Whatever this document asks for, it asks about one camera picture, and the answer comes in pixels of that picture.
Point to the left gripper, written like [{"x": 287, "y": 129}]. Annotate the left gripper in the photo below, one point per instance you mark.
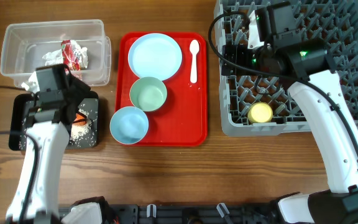
[{"x": 79, "y": 90}]

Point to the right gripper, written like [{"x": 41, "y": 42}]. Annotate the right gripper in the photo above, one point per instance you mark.
[{"x": 238, "y": 51}]

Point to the orange carrot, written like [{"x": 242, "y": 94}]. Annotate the orange carrot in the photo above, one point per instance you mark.
[{"x": 80, "y": 119}]

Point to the red strawberry snack wrapper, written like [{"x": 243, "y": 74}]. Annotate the red strawberry snack wrapper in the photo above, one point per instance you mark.
[{"x": 74, "y": 56}]

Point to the white tissue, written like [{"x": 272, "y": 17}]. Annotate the white tissue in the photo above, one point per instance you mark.
[{"x": 53, "y": 58}]

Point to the yellow plastic cup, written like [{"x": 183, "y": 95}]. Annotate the yellow plastic cup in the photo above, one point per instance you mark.
[{"x": 260, "y": 113}]

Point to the light blue bowl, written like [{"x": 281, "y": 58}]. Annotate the light blue bowl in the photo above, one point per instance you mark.
[{"x": 129, "y": 125}]

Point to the green bowl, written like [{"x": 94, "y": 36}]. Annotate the green bowl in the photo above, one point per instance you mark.
[{"x": 148, "y": 94}]

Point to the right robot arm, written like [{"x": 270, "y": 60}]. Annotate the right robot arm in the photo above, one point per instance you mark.
[{"x": 292, "y": 66}]

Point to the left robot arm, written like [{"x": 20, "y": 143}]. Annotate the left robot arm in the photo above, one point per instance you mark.
[{"x": 47, "y": 131}]

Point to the grey dishwasher rack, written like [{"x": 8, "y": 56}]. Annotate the grey dishwasher rack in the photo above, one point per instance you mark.
[{"x": 335, "y": 22}]

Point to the black waste tray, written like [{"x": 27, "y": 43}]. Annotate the black waste tray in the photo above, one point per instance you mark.
[{"x": 21, "y": 100}]

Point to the clear plastic bin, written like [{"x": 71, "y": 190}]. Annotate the clear plastic bin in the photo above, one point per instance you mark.
[{"x": 25, "y": 44}]

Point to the white plastic spoon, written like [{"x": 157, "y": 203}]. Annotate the white plastic spoon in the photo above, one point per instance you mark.
[{"x": 194, "y": 49}]

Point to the large light blue plate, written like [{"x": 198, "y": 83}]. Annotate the large light blue plate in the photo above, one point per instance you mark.
[{"x": 155, "y": 55}]

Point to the red serving tray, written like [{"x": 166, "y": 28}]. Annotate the red serving tray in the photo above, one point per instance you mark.
[{"x": 183, "y": 118}]

